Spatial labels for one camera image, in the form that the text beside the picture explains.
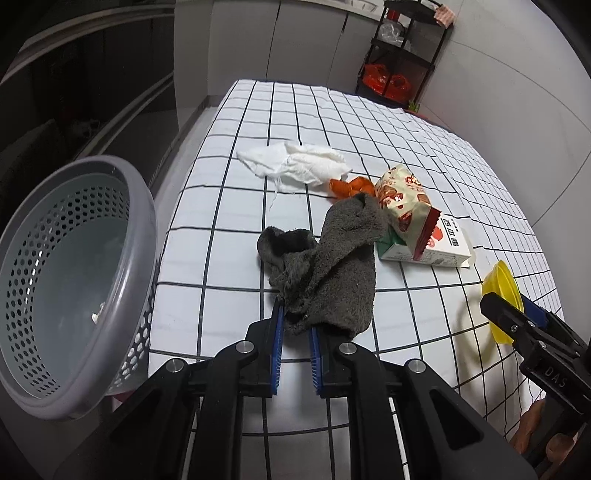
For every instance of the grey perforated plastic basket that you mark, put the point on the grey perforated plastic basket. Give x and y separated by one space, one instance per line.
138 230

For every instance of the black shelf rack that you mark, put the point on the black shelf rack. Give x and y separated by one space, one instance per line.
397 46

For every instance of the beige red snack packet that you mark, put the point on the beige red snack packet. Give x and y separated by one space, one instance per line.
401 198

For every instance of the green leafy plant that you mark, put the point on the green leafy plant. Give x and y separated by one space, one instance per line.
414 105

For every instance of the white tissue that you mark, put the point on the white tissue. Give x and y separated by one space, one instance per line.
304 161

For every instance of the red checked towel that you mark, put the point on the red checked towel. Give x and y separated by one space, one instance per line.
444 14

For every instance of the white black-checked tablecloth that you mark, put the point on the white black-checked tablecloth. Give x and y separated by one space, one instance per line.
323 120

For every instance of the grey kitchen cabinets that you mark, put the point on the grey kitchen cabinets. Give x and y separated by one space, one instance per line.
277 41

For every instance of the clear plastic bag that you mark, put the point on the clear plastic bag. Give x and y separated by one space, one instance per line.
393 32

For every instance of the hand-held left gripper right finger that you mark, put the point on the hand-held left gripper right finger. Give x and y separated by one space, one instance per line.
315 364

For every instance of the person's right hand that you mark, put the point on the person's right hand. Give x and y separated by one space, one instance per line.
528 424

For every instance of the white red-print carton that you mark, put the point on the white red-print carton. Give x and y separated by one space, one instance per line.
448 247

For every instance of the orange wrapper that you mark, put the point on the orange wrapper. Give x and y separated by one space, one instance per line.
358 186

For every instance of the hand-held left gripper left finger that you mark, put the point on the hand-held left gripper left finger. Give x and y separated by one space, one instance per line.
277 350

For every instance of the dark grey fuzzy cloth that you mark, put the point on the dark grey fuzzy cloth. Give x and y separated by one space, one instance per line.
341 277

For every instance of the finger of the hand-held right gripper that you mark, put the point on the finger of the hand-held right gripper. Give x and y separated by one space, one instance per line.
501 316
535 314

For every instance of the red plastic bag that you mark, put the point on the red plastic bag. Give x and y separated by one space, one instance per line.
375 76
399 85

